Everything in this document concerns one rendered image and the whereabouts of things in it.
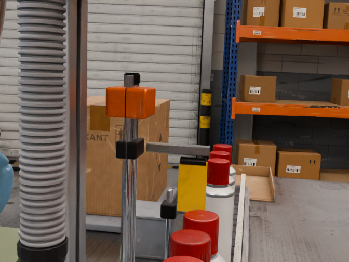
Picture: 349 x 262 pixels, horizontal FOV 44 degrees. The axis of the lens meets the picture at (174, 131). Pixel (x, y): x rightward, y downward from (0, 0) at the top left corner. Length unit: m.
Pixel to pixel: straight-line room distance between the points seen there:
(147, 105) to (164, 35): 4.38
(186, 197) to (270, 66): 4.58
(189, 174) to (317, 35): 3.85
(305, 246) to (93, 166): 0.52
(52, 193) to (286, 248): 0.77
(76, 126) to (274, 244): 0.69
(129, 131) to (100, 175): 0.64
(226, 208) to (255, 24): 3.69
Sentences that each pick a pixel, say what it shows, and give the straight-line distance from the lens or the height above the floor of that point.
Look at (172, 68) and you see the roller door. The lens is 4.77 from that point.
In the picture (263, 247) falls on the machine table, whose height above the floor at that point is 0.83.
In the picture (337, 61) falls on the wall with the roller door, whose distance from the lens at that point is 5.22.
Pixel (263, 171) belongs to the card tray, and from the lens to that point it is 1.63.
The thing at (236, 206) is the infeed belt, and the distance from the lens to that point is 1.11.
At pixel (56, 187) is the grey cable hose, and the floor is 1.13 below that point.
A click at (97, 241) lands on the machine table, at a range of 1.01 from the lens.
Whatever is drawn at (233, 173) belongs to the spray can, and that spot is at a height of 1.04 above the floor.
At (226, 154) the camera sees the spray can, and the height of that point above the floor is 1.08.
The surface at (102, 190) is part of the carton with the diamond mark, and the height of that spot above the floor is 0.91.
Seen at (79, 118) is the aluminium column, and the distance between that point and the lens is 0.44.
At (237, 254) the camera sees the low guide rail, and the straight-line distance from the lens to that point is 0.75.
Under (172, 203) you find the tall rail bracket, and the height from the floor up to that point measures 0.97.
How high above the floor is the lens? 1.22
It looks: 8 degrees down
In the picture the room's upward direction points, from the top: 2 degrees clockwise
